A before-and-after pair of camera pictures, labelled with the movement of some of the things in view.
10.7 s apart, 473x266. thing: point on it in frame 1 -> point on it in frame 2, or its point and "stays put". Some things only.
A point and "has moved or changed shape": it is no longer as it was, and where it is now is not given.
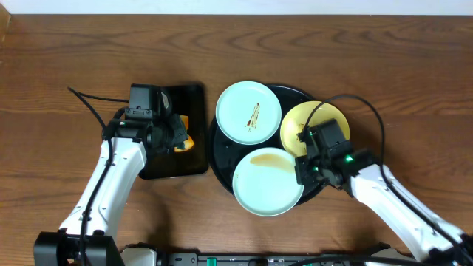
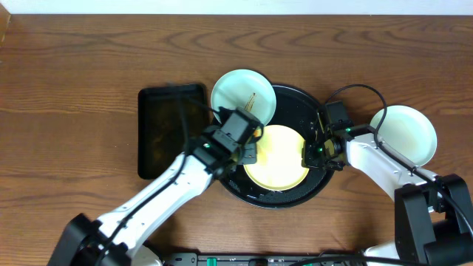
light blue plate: [264, 182] -> [407, 131]
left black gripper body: [177, 130] -> [250, 154]
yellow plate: [298, 116] -> [278, 163]
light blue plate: [248, 112] has moved or changed shape
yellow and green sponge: [188, 142] has moved or changed shape
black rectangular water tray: [191, 100] stays put
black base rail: [196, 258] stays put
